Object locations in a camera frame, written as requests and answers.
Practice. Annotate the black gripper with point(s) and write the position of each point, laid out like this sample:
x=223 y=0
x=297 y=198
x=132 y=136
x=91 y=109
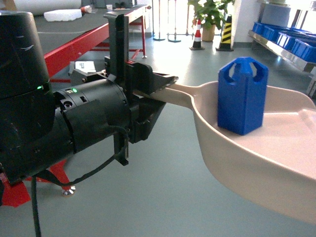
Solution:
x=107 y=107

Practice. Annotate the blue plastic block part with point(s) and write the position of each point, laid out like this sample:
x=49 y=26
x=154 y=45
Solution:
x=242 y=86

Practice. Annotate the beige plastic dustpan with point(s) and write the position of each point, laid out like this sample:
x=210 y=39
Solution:
x=273 y=166

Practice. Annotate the stainless steel shelf rack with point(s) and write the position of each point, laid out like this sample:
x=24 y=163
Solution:
x=276 y=30

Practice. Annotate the red white traffic cone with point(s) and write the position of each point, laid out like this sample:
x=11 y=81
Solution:
x=197 y=38

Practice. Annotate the white paper cup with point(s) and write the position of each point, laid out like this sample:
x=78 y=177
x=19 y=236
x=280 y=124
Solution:
x=109 y=7

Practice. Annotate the green potted plant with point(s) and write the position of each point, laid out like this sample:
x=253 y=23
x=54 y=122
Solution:
x=212 y=14

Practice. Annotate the white foam block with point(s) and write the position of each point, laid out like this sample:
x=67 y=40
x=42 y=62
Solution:
x=63 y=15

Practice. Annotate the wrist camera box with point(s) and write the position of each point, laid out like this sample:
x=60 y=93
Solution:
x=81 y=72

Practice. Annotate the yellow black traffic post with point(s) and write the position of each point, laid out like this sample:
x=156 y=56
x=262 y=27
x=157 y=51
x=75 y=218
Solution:
x=226 y=39

